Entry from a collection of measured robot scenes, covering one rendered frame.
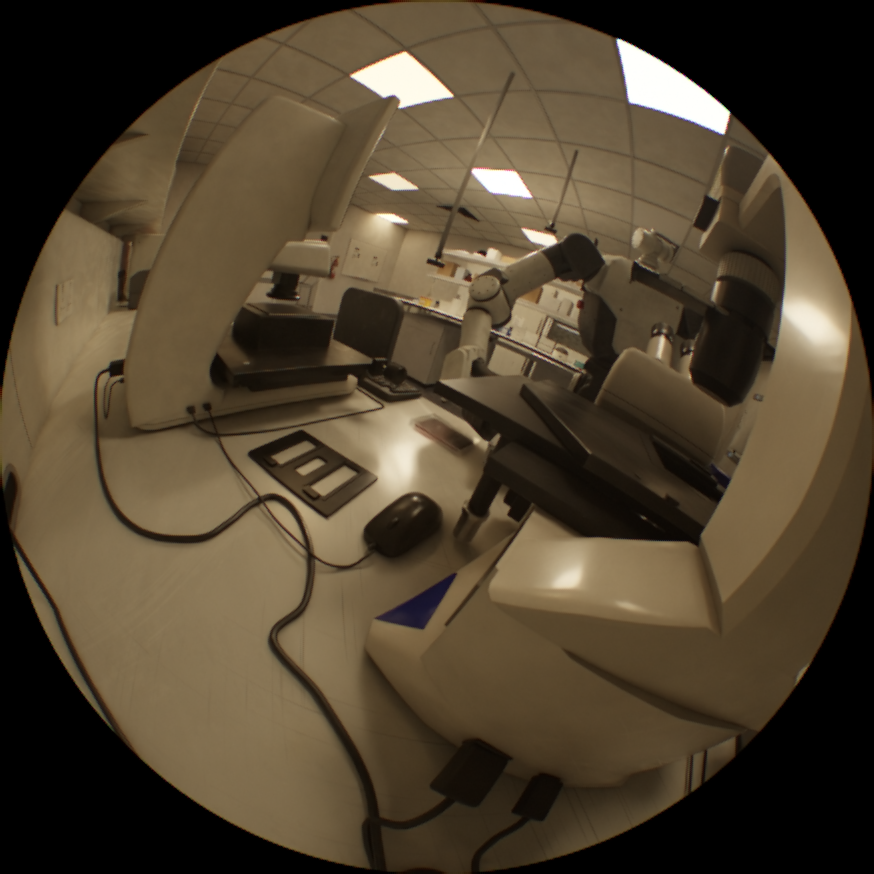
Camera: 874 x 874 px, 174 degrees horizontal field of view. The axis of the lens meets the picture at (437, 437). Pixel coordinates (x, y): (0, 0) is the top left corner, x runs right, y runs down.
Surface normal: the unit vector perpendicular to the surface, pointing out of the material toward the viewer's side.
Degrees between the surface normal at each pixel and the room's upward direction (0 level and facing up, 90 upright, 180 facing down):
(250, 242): 90
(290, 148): 90
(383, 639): 52
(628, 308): 102
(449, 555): 0
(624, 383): 71
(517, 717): 90
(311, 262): 81
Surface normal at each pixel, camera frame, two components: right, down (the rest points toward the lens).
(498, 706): -0.61, 0.18
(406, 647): -0.55, -0.78
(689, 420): -0.43, -0.08
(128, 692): 0.30, -0.85
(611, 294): -0.79, 0.18
